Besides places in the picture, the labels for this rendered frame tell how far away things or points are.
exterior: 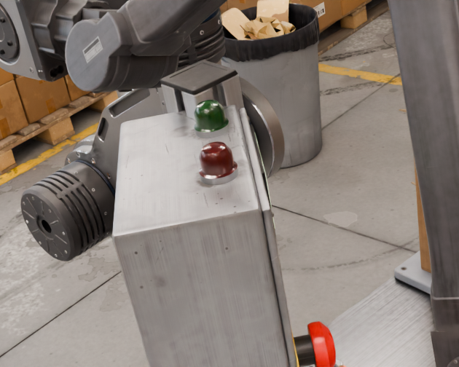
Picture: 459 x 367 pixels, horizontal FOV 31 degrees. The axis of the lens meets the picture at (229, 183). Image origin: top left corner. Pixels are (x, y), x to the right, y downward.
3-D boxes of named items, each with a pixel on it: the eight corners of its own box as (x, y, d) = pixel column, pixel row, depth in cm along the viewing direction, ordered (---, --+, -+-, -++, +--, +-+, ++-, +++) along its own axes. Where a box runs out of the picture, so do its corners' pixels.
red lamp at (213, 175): (201, 188, 53) (194, 157, 52) (199, 170, 55) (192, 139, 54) (240, 180, 53) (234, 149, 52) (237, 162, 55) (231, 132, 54)
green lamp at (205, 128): (196, 140, 59) (189, 112, 58) (194, 126, 62) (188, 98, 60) (231, 134, 59) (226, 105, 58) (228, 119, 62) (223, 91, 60)
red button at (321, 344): (294, 349, 58) (336, 342, 58) (286, 316, 61) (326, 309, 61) (301, 389, 60) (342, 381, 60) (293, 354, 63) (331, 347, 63)
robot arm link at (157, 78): (111, 8, 97) (73, 6, 93) (169, 17, 90) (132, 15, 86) (107, 85, 99) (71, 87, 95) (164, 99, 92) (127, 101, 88)
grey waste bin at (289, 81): (293, 183, 345) (272, 46, 314) (219, 162, 373) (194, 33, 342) (351, 139, 369) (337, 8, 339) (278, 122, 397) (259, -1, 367)
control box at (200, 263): (173, 451, 59) (109, 236, 50) (167, 307, 74) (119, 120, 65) (310, 426, 59) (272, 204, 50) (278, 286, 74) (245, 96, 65)
